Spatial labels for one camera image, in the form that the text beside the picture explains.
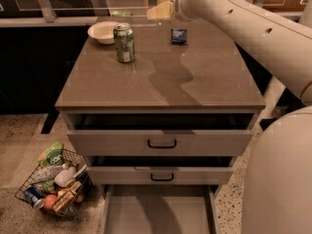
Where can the clear water bottle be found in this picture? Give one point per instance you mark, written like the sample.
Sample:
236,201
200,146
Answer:
49,173

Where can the white bowl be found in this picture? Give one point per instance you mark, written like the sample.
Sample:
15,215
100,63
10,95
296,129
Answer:
103,32

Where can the green chip bag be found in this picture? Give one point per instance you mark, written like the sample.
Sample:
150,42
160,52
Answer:
52,155

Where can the white plastic bottle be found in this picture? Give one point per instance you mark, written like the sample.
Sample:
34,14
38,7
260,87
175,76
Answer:
65,177

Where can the blue rxbar blueberry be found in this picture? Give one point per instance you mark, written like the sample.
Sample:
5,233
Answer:
179,36

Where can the wire basket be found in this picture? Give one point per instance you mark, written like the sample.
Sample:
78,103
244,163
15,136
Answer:
57,189

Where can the grey drawer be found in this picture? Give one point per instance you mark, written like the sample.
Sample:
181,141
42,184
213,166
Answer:
159,209
160,170
149,143

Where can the grey top drawer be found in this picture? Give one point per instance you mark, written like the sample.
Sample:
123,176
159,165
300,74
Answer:
149,143

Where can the brown snack box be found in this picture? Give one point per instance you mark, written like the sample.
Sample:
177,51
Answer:
64,201

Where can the blue soda can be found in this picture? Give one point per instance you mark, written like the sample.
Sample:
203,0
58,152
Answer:
33,197

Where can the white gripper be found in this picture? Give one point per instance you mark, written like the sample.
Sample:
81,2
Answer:
178,4

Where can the green soda can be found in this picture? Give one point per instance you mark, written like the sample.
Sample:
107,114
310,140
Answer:
124,41

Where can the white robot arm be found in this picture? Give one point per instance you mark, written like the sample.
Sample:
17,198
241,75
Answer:
278,185

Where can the grey bottom drawer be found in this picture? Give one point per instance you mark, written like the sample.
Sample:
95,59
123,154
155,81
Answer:
159,209

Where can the grey middle drawer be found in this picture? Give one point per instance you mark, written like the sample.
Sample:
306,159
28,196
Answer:
160,170

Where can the grey drawer cabinet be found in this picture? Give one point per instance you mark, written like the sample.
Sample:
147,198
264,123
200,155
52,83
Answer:
201,85

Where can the metal railing frame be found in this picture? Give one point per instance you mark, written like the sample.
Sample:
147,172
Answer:
97,13

